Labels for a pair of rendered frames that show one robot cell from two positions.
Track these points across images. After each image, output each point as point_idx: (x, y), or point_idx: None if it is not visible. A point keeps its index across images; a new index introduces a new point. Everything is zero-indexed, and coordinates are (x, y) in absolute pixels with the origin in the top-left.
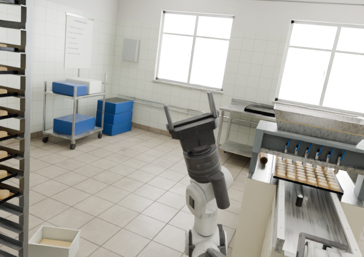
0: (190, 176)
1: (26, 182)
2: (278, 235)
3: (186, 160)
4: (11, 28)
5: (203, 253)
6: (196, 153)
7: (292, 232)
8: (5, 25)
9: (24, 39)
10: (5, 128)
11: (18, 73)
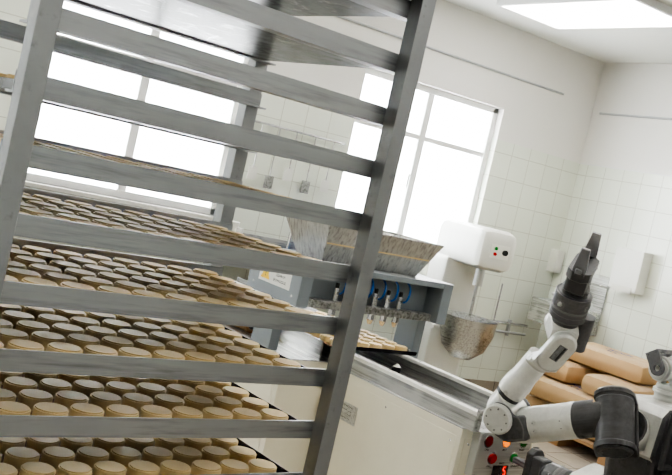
0: (569, 322)
1: None
2: (472, 409)
3: (573, 306)
4: (248, 104)
5: (574, 403)
6: (583, 296)
7: None
8: (217, 91)
9: (251, 124)
10: None
11: None
